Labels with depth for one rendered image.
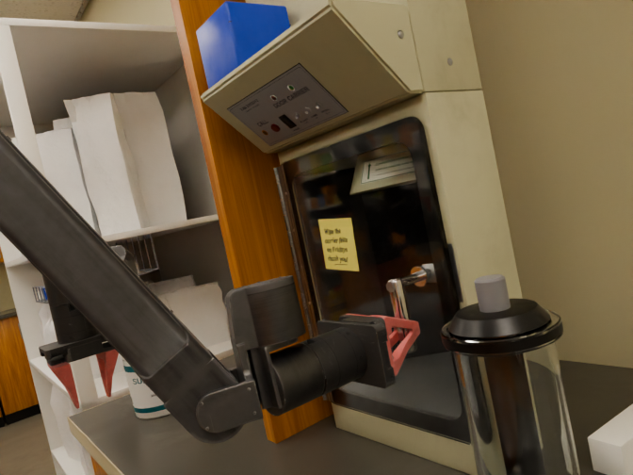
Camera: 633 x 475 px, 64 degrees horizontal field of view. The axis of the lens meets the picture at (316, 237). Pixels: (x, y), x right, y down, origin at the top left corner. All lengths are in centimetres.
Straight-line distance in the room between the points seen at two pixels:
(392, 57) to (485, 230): 23
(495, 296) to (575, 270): 55
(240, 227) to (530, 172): 55
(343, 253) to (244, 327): 28
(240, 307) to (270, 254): 40
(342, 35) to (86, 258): 34
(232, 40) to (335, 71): 18
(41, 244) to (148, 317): 11
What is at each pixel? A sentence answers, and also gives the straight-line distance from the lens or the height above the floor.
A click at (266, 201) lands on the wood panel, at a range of 88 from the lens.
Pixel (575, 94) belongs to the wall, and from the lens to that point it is 100.
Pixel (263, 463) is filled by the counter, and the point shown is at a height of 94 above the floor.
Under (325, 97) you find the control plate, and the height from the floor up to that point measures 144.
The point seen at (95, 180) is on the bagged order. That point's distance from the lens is 175.
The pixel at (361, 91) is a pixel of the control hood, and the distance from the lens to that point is 62.
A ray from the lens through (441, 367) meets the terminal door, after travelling 66.
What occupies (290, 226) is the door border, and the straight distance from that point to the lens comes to 83.
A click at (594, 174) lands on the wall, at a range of 99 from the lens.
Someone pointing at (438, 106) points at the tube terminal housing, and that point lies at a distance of 63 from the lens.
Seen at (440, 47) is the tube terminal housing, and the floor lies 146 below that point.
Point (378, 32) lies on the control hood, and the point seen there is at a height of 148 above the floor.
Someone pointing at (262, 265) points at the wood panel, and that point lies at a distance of 87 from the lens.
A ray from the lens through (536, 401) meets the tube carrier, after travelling 50.
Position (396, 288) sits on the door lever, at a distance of 60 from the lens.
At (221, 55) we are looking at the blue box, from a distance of 76.
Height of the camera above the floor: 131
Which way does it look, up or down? 3 degrees down
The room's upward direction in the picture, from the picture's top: 12 degrees counter-clockwise
